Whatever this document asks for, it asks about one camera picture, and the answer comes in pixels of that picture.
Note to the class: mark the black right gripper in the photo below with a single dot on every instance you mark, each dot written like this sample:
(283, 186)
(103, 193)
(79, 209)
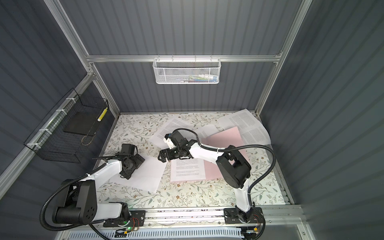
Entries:
(163, 153)

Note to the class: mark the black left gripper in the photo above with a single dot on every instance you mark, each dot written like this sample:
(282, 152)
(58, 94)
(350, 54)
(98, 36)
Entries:
(138, 160)

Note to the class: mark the pink file folder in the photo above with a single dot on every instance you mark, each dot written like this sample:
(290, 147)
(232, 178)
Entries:
(222, 139)

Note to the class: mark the printed paper sheet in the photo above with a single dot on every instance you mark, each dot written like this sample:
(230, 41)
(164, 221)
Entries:
(147, 177)
(187, 170)
(174, 123)

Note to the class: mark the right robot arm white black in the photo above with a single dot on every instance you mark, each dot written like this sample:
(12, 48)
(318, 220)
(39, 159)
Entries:
(235, 170)

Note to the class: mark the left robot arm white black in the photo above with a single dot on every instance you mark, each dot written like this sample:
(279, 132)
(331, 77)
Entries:
(78, 204)

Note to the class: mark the printed paper sheet back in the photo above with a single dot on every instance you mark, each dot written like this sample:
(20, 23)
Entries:
(174, 123)

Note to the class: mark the yellow marker in basket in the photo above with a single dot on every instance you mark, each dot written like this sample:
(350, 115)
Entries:
(103, 113)

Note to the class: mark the markers in white basket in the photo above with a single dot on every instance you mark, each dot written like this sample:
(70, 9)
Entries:
(200, 79)

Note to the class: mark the printed paper sheets right back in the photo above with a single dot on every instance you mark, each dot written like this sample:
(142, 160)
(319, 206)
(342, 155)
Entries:
(251, 129)

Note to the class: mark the floral patterned table mat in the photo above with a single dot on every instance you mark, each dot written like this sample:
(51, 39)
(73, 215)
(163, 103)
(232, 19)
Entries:
(138, 129)

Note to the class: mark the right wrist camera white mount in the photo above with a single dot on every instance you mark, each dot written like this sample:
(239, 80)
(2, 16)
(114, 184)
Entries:
(175, 139)

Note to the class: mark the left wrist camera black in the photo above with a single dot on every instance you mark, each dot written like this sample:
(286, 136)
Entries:
(128, 150)

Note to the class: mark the black wire basket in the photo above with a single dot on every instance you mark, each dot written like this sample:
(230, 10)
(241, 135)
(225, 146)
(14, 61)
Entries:
(67, 135)

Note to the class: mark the white wire mesh basket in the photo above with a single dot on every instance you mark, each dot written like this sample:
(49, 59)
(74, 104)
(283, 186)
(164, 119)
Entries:
(168, 72)

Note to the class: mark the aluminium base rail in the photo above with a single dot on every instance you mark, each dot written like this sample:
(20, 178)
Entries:
(282, 222)

